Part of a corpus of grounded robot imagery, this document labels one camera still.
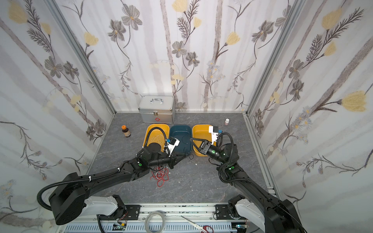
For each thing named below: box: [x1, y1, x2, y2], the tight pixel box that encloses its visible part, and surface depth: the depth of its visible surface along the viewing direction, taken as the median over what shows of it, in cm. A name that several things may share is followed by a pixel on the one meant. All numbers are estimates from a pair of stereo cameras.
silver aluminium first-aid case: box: [137, 95, 176, 124], surface depth 110 cm
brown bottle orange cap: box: [121, 124, 132, 138], surface depth 103 cm
